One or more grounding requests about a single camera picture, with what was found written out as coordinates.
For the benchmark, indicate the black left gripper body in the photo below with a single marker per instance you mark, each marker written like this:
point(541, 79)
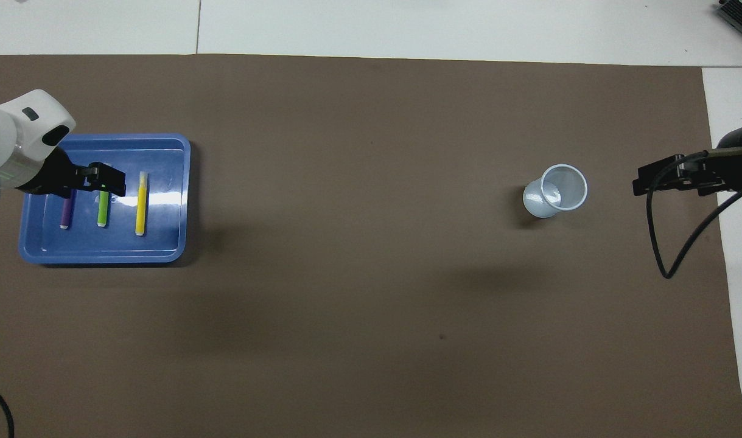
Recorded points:
point(51, 176)

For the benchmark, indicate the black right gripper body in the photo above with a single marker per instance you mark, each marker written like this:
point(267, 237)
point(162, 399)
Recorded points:
point(736, 167)

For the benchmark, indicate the green pen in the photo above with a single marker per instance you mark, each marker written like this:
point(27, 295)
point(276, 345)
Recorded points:
point(103, 210)

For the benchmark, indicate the purple pen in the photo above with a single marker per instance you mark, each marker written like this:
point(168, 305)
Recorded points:
point(66, 213)

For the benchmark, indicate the yellow pen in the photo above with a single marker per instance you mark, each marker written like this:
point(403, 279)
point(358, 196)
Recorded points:
point(142, 204)

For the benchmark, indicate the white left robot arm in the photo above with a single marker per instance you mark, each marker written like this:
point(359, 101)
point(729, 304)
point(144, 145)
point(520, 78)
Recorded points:
point(17, 134)

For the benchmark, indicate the blue plastic tray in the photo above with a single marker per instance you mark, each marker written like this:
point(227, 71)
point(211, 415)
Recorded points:
point(164, 201)

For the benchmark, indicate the clear plastic cup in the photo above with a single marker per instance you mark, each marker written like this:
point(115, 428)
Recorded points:
point(538, 205)

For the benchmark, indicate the brown table mat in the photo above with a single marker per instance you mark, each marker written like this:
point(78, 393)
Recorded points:
point(370, 274)

